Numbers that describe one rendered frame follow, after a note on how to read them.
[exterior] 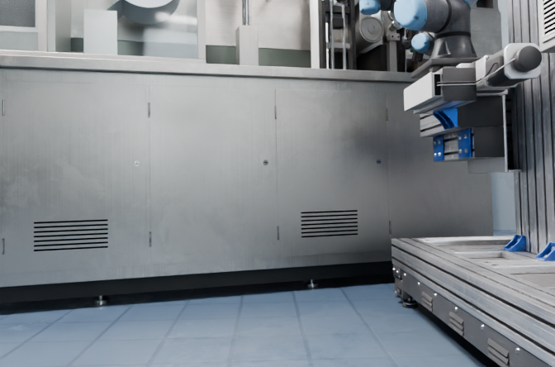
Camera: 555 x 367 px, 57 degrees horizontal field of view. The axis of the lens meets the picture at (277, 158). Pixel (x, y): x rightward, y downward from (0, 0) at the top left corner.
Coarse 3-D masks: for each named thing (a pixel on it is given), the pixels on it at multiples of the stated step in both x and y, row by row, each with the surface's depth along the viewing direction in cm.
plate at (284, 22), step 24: (216, 0) 259; (240, 0) 263; (264, 0) 266; (288, 0) 270; (216, 24) 259; (240, 24) 262; (264, 24) 266; (288, 24) 269; (480, 24) 302; (288, 48) 269; (480, 48) 301
